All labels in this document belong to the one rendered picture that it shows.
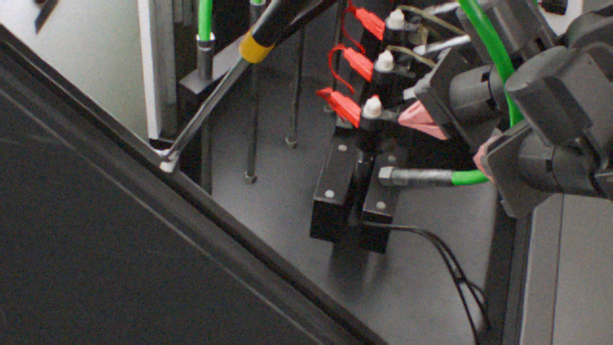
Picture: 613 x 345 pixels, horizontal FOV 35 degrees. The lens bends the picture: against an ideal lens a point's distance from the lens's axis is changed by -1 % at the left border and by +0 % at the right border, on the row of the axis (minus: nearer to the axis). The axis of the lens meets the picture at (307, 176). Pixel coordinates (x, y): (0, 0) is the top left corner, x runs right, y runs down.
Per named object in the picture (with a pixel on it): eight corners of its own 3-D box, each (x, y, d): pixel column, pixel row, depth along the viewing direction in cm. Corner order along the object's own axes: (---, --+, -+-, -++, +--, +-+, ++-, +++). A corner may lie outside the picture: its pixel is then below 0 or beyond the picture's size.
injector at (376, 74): (388, 190, 133) (412, 78, 117) (352, 181, 133) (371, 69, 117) (392, 174, 135) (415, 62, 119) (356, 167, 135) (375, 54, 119)
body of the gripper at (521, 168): (474, 157, 87) (518, 160, 80) (559, 99, 89) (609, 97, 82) (506, 218, 88) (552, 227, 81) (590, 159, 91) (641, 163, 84)
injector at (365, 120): (377, 235, 128) (400, 125, 112) (340, 227, 128) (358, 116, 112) (381, 218, 130) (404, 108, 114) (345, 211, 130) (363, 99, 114)
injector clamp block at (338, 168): (377, 286, 130) (394, 215, 118) (305, 268, 131) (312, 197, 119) (418, 108, 152) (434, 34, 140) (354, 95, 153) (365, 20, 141)
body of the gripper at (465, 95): (440, 49, 107) (492, 31, 102) (489, 119, 111) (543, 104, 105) (415, 86, 104) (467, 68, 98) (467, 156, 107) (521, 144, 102)
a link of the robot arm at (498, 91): (555, 111, 96) (578, 82, 100) (522, 52, 94) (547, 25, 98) (499, 126, 101) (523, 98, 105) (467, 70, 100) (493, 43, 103)
